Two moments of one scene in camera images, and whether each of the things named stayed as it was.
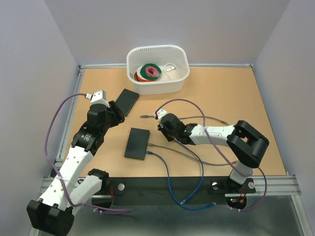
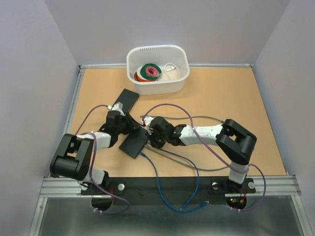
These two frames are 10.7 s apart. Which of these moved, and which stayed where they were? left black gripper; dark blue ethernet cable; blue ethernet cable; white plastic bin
Moved: blue ethernet cable; left black gripper; dark blue ethernet cable
Stayed: white plastic bin
